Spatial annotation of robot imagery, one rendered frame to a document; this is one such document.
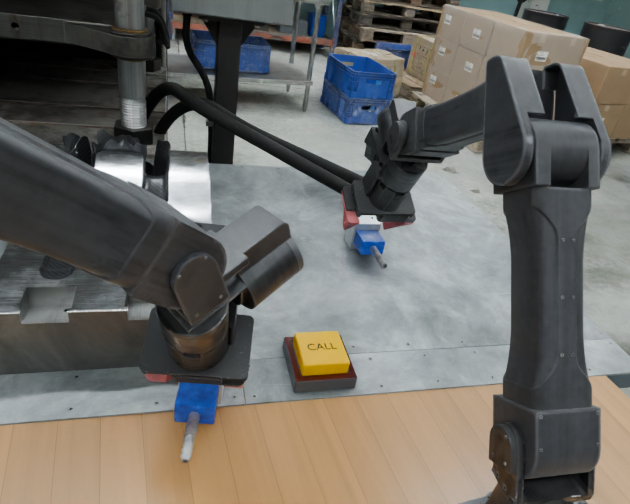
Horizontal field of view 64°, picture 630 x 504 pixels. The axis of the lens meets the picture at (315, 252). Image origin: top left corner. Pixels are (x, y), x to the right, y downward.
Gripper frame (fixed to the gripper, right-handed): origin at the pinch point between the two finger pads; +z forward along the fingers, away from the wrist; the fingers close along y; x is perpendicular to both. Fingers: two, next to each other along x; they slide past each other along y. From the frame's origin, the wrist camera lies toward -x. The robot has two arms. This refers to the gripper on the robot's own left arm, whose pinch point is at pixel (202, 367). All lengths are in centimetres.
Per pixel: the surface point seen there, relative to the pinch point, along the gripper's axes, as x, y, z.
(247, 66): -308, 19, 238
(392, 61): -380, -114, 271
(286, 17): -95, -6, 26
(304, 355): -3.2, -11.8, 2.9
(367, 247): -27.9, -23.7, 17.7
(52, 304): -6.3, 18.4, 1.6
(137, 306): -7.3, 9.0, 2.3
